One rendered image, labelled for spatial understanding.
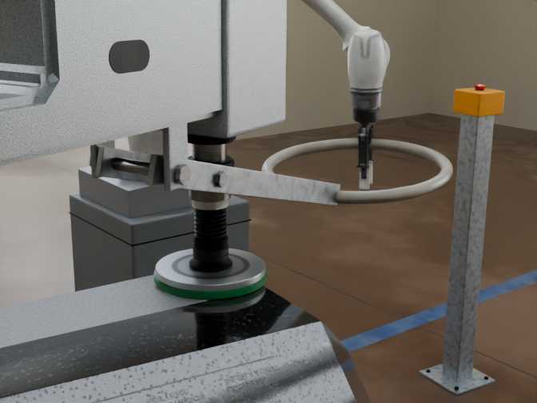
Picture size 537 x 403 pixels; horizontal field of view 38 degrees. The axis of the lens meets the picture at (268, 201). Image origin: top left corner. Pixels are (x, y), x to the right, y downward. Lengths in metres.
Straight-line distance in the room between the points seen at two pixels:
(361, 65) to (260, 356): 1.09
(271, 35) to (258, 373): 0.58
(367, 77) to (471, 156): 0.72
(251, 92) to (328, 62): 6.69
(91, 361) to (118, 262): 1.02
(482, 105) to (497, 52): 5.95
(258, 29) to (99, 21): 0.38
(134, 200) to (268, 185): 0.71
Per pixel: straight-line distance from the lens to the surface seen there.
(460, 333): 2.97
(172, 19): 1.20
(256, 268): 1.52
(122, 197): 2.20
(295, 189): 1.65
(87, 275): 2.46
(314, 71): 7.93
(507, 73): 8.60
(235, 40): 1.32
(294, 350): 1.32
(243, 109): 1.35
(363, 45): 2.17
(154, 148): 2.28
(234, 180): 1.44
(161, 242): 2.20
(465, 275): 2.89
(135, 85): 1.14
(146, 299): 1.46
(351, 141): 2.26
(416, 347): 3.31
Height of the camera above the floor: 1.43
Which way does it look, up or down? 16 degrees down
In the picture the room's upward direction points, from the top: straight up
